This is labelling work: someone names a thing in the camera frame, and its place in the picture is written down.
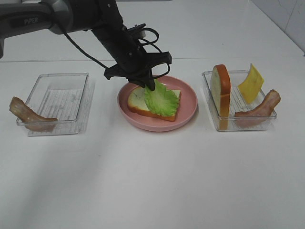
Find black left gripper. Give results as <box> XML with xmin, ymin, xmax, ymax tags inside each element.
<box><xmin>103</xmin><ymin>23</ymin><xmax>172</xmax><ymax>91</ymax></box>

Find white bread slice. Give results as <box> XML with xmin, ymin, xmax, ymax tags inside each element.
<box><xmin>127</xmin><ymin>87</ymin><xmax>181</xmax><ymax>122</ymax></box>

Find green lettuce leaf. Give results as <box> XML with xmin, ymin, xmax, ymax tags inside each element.
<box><xmin>144</xmin><ymin>80</ymin><xmax>181</xmax><ymax>117</ymax></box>

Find brown bacon strip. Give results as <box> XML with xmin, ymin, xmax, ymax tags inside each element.
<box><xmin>9</xmin><ymin>96</ymin><xmax>58</xmax><ymax>132</ymax></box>

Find pink bacon strip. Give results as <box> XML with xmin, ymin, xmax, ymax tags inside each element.
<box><xmin>234</xmin><ymin>89</ymin><xmax>281</xmax><ymax>128</ymax></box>

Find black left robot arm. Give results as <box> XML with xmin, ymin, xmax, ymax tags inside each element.
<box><xmin>0</xmin><ymin>0</ymin><xmax>172</xmax><ymax>91</ymax></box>

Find pink round plate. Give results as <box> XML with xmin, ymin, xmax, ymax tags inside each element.
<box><xmin>117</xmin><ymin>76</ymin><xmax>198</xmax><ymax>132</ymax></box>

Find upright bread slice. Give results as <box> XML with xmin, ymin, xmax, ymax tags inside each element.
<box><xmin>210</xmin><ymin>64</ymin><xmax>231</xmax><ymax>131</ymax></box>

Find clear plastic left tray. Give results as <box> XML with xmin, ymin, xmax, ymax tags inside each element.
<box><xmin>16</xmin><ymin>73</ymin><xmax>95</xmax><ymax>136</ymax></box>

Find clear plastic tray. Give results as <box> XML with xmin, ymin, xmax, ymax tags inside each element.
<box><xmin>202</xmin><ymin>70</ymin><xmax>277</xmax><ymax>131</ymax></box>
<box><xmin>16</xmin><ymin>73</ymin><xmax>95</xmax><ymax>136</ymax></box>

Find clear plastic right tray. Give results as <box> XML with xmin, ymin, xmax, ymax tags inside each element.
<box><xmin>202</xmin><ymin>70</ymin><xmax>277</xmax><ymax>131</ymax></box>

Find yellow cheese slice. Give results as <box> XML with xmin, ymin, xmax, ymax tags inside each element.
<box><xmin>238</xmin><ymin>63</ymin><xmax>264</xmax><ymax>104</ymax></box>

